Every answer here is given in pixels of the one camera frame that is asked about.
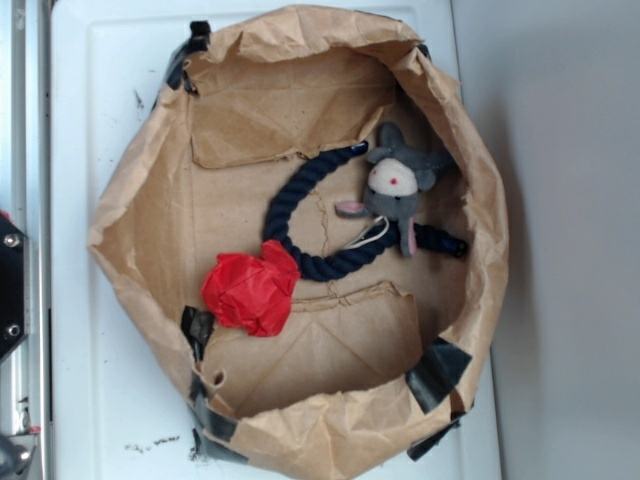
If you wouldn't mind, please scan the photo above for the crumpled red paper ball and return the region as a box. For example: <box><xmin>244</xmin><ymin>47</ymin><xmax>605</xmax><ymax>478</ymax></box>
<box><xmin>201</xmin><ymin>240</ymin><xmax>301</xmax><ymax>337</ymax></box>

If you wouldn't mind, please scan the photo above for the grey plush mouse toy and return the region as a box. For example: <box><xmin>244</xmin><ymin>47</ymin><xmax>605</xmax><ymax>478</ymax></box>
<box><xmin>335</xmin><ymin>122</ymin><xmax>455</xmax><ymax>257</ymax></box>

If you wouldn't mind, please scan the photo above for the brown paper bag tray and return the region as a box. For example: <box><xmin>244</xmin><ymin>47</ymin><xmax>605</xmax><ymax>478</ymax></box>
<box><xmin>89</xmin><ymin>5</ymin><xmax>509</xmax><ymax>479</ymax></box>

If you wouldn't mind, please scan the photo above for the white plastic tray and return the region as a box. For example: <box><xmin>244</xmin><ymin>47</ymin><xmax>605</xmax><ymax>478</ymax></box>
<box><xmin>47</xmin><ymin>5</ymin><xmax>504</xmax><ymax>480</ymax></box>

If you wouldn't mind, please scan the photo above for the dark blue rope ring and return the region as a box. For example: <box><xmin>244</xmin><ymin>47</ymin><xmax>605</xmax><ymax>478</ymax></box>
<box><xmin>263</xmin><ymin>141</ymin><xmax>470</xmax><ymax>282</ymax></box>

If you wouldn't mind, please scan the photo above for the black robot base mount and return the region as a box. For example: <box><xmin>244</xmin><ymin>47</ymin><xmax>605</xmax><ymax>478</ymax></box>
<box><xmin>0</xmin><ymin>211</ymin><xmax>27</xmax><ymax>362</ymax></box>

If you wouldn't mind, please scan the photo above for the metal frame rail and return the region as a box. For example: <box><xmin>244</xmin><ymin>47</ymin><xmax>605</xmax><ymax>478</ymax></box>
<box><xmin>1</xmin><ymin>1</ymin><xmax>54</xmax><ymax>479</ymax></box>

